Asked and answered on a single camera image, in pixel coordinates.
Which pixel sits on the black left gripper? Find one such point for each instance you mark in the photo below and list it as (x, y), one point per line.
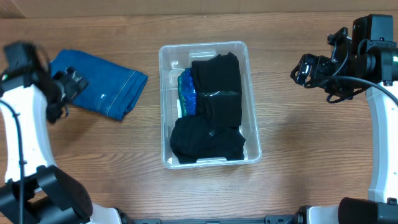
(76, 87)

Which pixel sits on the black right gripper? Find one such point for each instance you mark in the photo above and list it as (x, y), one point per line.
(310, 69)

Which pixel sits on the black taped cloth bundle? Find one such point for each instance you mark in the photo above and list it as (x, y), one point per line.
(193, 138)

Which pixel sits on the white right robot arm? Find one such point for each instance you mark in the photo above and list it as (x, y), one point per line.
(362, 62)

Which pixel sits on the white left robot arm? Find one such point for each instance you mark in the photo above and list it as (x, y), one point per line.
(36, 190)

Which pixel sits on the clear plastic storage bin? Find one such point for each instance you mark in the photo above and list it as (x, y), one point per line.
(173, 60)

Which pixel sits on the white paper label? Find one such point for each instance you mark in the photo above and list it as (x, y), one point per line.
(179, 111)

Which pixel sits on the blue sequin cloth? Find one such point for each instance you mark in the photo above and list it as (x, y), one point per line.
(187, 93)

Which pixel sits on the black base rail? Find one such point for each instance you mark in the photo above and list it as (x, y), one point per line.
(202, 221)

